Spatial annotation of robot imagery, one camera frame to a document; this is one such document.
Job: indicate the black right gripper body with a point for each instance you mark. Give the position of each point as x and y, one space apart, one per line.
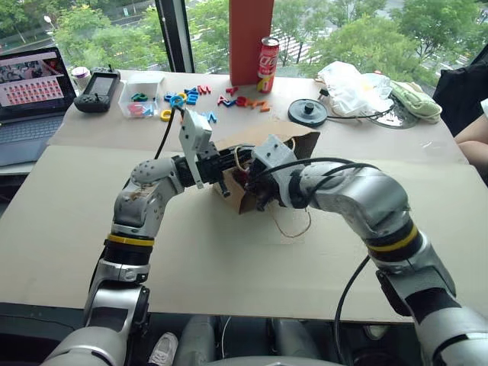
268 187

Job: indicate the red cola can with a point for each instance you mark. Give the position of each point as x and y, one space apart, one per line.
268 61

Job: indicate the large beige cardboard sheet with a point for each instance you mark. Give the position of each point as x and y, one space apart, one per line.
228 267

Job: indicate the black power plug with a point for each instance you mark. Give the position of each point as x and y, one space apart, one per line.
324 94

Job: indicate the black handheld remote controller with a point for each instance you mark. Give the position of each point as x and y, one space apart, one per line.
96 89

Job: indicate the white shoe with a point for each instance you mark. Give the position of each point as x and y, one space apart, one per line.
164 348

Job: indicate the tall orange box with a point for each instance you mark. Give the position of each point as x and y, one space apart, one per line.
249 42

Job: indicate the light green cloth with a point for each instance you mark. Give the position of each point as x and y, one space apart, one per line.
415 101

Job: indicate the open grey laptop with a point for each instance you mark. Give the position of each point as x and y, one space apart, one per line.
26 110

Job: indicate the clear plastic box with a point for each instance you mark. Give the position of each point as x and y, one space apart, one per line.
140 95

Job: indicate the orange letter Z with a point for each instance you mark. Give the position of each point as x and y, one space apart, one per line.
264 106

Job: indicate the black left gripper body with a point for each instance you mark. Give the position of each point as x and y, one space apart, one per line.
213 164

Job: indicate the yellow letter C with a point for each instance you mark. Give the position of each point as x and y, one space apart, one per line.
165 114

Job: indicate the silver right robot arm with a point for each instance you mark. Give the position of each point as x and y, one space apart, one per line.
366 198

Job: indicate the black window frame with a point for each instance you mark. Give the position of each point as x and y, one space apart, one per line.
177 34

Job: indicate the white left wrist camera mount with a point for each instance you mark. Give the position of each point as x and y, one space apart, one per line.
192 133

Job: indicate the black round disc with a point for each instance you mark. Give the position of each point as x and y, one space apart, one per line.
308 112

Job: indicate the blue letter E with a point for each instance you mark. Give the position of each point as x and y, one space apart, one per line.
191 99

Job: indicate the red letter M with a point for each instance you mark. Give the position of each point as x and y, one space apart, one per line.
204 90

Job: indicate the brown paper bag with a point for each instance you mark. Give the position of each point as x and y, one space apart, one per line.
267 139

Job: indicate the blue letter W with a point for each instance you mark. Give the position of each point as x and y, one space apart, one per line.
209 116

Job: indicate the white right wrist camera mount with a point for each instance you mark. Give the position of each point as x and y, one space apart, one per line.
275 152

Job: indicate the white plastic bag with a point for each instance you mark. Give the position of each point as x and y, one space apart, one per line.
350 89

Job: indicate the blue letter Q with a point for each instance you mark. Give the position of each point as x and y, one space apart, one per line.
176 100

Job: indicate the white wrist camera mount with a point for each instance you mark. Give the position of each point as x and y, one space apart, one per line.
275 152
192 133

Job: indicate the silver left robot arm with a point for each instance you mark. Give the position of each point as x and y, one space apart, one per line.
139 213

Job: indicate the large red letter A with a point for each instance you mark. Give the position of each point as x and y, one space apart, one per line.
222 100

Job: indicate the person in black clothes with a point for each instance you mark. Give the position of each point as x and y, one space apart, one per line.
463 95

